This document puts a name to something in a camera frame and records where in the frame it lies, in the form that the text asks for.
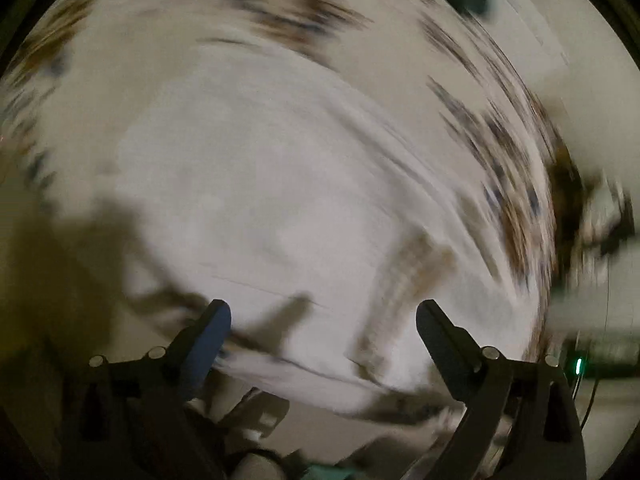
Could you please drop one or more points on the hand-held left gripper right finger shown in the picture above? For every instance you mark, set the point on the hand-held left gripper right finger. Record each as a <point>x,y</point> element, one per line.
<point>440,345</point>

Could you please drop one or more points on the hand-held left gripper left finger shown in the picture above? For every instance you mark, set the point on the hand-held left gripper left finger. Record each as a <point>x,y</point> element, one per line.
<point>207,340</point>

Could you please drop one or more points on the white pants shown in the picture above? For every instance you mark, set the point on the white pants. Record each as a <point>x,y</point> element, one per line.
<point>280,200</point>

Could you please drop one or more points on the dark device with green light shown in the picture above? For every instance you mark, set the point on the dark device with green light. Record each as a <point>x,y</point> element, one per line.
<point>600,355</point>

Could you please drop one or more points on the teal cloth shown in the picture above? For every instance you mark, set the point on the teal cloth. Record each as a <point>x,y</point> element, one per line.
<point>327,473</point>

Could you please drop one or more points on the white patterned cloth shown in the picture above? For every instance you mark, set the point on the white patterned cloth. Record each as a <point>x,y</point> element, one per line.
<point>300,5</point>

